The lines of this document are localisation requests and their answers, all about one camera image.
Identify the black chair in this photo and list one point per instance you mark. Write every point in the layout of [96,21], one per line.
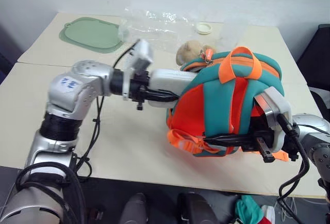
[315,61]

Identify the tan plush toy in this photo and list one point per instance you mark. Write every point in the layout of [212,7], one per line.
[189,51]

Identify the grey rounded shape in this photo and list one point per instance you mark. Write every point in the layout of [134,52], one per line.
[134,209]

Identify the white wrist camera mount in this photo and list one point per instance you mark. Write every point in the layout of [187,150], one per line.
[142,53]
[279,105]

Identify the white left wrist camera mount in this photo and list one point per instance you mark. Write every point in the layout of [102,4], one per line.
[142,53]

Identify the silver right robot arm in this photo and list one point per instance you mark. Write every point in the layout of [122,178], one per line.
[314,141]

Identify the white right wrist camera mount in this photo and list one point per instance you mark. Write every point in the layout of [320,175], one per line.
[279,105]

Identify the clear plastic bag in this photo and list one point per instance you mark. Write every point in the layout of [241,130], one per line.
[165,28]

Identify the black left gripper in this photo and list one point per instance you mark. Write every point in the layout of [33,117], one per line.
[139,87]

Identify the orange and teal backpack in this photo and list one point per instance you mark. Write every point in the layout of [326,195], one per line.
[221,105]

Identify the green red white cloth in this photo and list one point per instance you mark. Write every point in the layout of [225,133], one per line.
[254,209]

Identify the cream round lid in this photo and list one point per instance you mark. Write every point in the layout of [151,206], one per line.
[204,28]

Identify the green silicone mat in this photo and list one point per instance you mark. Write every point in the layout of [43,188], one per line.
[90,35]

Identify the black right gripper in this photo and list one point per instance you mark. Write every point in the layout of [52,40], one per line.
[259,136]

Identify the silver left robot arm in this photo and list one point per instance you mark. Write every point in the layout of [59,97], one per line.
[77,89]

